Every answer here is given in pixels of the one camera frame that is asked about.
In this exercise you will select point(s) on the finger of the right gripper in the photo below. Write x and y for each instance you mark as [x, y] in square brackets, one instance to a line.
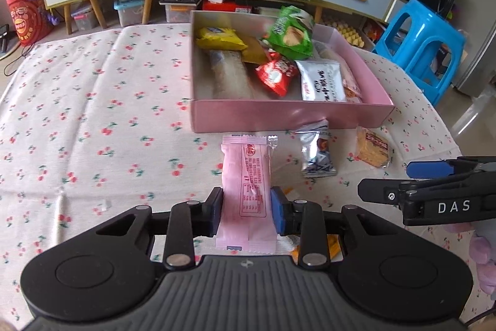
[429, 169]
[380, 191]

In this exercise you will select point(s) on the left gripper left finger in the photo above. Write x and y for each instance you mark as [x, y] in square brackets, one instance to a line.
[187, 221]

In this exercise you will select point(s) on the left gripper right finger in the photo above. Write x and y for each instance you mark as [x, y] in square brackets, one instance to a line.
[306, 220]

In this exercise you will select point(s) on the pink wafer snack pack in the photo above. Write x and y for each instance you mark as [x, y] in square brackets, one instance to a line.
[246, 222]

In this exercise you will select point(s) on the silver truffle chocolate pack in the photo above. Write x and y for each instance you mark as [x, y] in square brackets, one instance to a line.
[317, 161]

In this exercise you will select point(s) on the orange white cookie pack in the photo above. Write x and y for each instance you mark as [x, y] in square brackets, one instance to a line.
[350, 85]

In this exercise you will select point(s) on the white monkey biscuit pack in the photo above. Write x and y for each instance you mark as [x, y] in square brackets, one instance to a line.
[321, 81]

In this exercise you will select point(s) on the clear rice cracker pack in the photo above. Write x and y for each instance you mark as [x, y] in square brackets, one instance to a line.
[230, 74]

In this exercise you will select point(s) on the red strawberry snack pack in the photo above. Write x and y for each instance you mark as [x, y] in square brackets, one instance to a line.
[277, 75]

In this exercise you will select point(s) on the golden snack pack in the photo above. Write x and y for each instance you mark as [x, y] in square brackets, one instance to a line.
[254, 53]

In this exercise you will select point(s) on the green chips snack pack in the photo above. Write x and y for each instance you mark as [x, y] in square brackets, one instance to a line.
[291, 34]

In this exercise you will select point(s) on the yellow biscuit snack pack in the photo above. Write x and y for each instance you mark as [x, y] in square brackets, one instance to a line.
[211, 38]

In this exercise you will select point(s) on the pink gloved right hand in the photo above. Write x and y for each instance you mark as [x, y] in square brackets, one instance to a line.
[481, 252]

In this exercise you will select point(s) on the brown cracker pack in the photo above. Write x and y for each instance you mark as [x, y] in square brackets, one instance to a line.
[372, 148]

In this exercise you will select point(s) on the pink cardboard box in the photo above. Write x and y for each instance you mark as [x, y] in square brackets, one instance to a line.
[265, 112]

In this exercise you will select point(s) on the cherry print tablecloth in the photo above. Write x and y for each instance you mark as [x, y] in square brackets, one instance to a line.
[94, 125]

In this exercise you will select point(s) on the blue plastic stool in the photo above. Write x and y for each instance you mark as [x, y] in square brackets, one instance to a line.
[413, 40]

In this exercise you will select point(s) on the yellow egg tray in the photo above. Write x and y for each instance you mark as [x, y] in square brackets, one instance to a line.
[348, 32]

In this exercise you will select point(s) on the clear storage bin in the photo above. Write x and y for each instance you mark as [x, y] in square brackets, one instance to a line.
[130, 12]

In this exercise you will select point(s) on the red box under cabinet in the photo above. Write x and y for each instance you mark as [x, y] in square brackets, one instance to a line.
[229, 6]

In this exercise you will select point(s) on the red drum toy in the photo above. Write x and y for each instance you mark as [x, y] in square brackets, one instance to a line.
[30, 20]

